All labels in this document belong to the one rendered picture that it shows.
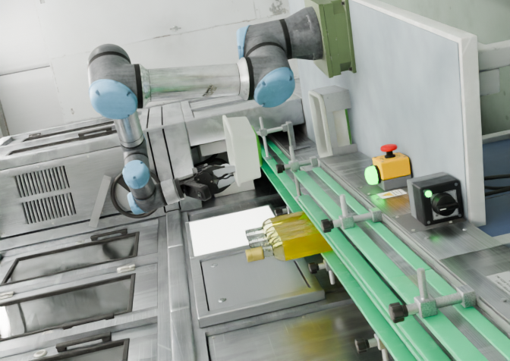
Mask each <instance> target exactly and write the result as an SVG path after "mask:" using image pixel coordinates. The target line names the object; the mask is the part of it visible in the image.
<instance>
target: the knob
mask: <svg viewBox="0 0 510 361"><path fill-rule="evenodd" d="M458 208H459V203H457V202H456V201H455V199H454V198H453V197H452V196H451V195H450V194H448V193H438V194H437V195H435V196H434V198H433V201H432V209H433V211H434V212H435V213H436V214H438V215H442V216H449V215H451V214H452V213H453V212H454V211H455V210H456V209H458Z"/></svg>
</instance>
